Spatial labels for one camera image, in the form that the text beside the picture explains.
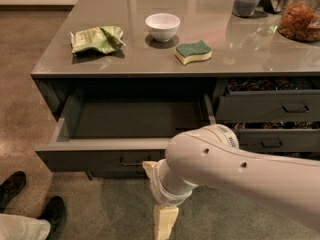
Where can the crumpled green chip bag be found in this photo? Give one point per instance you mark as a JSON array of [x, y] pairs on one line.
[[105, 39]]

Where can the black shoe near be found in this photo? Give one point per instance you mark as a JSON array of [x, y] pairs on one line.
[[54, 213]]

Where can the green yellow sponge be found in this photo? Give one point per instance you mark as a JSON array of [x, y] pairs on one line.
[[193, 52]]

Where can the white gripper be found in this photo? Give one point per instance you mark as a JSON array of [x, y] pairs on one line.
[[162, 189]]

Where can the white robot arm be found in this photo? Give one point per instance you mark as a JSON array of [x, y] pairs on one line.
[[210, 156]]

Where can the black shoe far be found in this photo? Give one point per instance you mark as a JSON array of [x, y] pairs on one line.
[[10, 188]]

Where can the white trouser leg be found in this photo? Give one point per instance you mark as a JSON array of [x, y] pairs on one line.
[[16, 227]]

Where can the black shoe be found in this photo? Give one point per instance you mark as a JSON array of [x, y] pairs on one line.
[[54, 213], [10, 188]]

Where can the white ceramic bowl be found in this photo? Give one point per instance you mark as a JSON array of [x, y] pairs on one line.
[[162, 26]]

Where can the glass jar of snacks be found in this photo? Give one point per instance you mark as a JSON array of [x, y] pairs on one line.
[[300, 20]]

